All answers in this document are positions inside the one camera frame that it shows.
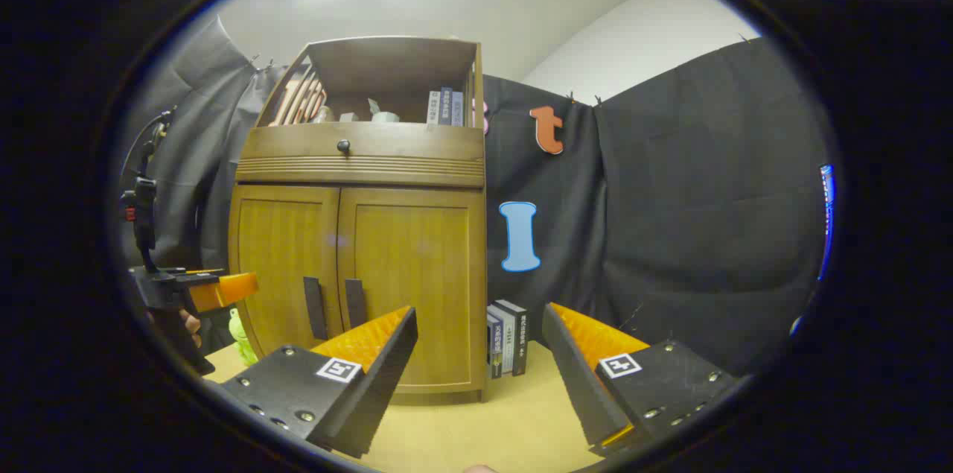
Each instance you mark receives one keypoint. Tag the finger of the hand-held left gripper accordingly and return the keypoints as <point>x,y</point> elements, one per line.
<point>223,290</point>

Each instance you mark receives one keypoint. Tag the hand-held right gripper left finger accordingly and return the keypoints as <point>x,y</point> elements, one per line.
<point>387,369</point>

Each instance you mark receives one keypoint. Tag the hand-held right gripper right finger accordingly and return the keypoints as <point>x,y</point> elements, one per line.
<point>569,369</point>

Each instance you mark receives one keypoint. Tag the wooden cabinet door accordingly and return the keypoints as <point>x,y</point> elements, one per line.
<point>279,249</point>
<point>417,257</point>

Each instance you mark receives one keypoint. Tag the wooden double-door shoe cabinet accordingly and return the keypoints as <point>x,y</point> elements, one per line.
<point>394,63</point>

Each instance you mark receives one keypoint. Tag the wooden cabinet drawer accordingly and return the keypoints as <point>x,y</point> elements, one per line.
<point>402,153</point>

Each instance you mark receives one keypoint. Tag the green plush toy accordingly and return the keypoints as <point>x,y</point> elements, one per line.
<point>242,339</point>

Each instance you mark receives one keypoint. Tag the black standing book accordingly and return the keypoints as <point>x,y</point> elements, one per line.
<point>521,339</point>

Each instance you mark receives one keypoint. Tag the white standing book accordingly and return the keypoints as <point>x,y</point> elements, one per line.
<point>507,339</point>

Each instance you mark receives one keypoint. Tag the dark blue standing book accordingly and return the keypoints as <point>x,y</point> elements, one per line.
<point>493,350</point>

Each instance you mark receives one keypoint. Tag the black round drawer knob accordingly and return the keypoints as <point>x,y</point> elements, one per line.
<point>343,147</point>

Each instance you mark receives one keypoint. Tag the black backdrop cloth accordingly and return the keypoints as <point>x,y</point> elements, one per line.
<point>707,197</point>

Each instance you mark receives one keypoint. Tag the white shelf book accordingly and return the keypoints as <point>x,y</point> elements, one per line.
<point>432,108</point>

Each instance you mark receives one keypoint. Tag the dark blue shelf book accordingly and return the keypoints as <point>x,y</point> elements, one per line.
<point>445,106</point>

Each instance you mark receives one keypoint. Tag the grey-blue shelf book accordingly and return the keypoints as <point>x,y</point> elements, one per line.
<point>458,108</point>

